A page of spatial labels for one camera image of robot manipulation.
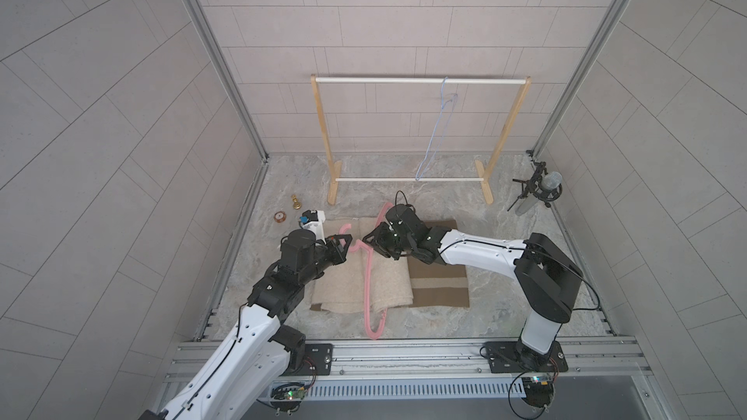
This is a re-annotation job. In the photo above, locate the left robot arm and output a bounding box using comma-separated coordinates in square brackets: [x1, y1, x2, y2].
[140, 229, 353, 419]

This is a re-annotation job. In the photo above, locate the small copper round disc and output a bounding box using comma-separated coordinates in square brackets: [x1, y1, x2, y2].
[274, 211, 287, 224]

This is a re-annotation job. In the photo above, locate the right circuit board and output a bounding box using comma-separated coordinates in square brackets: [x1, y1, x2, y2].
[521, 376, 554, 410]

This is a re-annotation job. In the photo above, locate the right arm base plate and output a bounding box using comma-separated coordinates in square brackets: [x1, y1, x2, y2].
[480, 340, 568, 373]

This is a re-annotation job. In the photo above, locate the left circuit board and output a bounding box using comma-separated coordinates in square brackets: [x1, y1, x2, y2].
[270, 382, 309, 403]

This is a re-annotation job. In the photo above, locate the circuit board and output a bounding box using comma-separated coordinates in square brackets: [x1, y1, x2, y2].
[521, 376, 554, 410]
[270, 382, 309, 403]

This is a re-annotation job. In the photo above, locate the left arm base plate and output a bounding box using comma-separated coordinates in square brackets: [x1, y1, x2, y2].
[283, 343, 335, 376]

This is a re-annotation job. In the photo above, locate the beige wool scarf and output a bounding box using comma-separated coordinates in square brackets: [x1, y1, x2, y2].
[310, 249, 414, 314]

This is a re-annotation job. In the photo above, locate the pink plastic hanger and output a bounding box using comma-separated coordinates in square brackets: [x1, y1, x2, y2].
[338, 238, 396, 340]

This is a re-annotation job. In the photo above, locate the wooden clothes rack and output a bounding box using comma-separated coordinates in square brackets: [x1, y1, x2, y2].
[310, 75, 532, 205]

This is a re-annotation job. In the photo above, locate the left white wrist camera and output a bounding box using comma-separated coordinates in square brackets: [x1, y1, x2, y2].
[299, 210, 326, 241]

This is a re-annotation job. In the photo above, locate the aluminium mounting rail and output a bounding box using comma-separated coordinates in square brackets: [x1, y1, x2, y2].
[156, 334, 652, 386]

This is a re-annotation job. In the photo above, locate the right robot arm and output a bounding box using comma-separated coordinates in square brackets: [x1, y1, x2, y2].
[363, 204, 586, 371]

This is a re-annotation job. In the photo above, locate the brown plaid scarf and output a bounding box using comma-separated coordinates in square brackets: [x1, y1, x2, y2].
[408, 257, 470, 308]

